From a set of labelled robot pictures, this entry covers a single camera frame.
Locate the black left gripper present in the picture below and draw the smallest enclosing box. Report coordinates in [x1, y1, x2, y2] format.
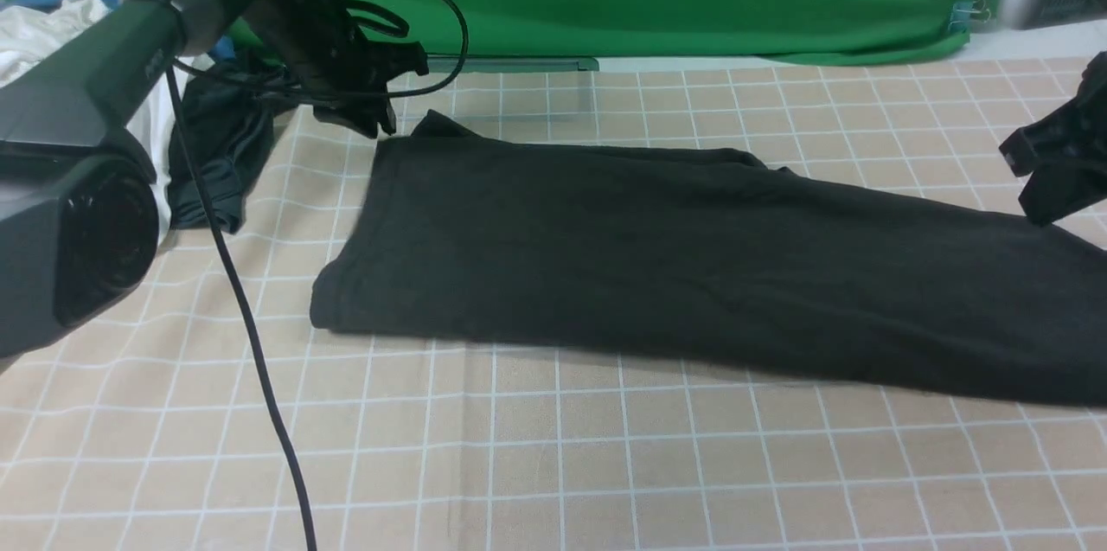
[246, 0, 430, 138]

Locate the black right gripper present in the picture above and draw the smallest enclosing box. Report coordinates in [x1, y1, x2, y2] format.
[1000, 52, 1106, 227]

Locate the dark gray long-sleeve top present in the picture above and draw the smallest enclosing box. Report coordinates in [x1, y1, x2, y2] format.
[310, 111, 1106, 407]

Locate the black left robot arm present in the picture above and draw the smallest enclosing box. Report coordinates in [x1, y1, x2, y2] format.
[1, 0, 430, 357]

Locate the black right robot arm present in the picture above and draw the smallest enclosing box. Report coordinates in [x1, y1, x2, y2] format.
[999, 0, 1106, 227]

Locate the dark teal crumpled garment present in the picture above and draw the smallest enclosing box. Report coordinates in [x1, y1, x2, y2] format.
[167, 52, 290, 233]

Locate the blue binder clip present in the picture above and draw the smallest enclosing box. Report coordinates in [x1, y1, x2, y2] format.
[946, 0, 992, 34]

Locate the white crumpled shirt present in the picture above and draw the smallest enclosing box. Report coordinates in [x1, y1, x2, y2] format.
[1, 0, 176, 245]

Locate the checkered beige table cloth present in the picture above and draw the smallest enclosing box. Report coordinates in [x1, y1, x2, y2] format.
[1, 58, 1104, 550]

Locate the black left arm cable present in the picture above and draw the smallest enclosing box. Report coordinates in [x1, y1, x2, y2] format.
[164, 0, 470, 551]

